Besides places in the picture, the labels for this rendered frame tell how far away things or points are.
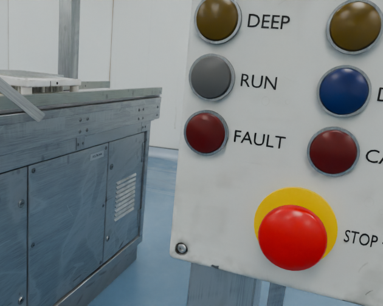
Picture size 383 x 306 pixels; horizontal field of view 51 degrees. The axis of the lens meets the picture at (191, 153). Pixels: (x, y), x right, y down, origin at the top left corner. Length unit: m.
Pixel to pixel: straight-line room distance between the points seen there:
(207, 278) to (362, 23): 0.24
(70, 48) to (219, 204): 1.50
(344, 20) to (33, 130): 0.98
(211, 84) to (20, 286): 1.16
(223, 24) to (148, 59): 3.97
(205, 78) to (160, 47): 3.93
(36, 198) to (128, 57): 3.14
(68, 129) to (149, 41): 3.03
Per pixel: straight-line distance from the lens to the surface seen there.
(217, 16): 0.26
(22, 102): 0.95
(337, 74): 0.25
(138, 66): 4.25
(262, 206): 0.27
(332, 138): 0.25
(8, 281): 1.30
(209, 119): 0.26
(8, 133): 1.07
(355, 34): 0.25
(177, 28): 4.16
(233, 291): 0.37
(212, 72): 0.25
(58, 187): 1.36
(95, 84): 1.87
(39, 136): 1.16
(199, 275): 0.37
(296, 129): 0.26
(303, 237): 0.24
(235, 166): 0.26
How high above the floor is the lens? 0.98
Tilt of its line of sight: 12 degrees down
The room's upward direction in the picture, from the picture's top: 5 degrees clockwise
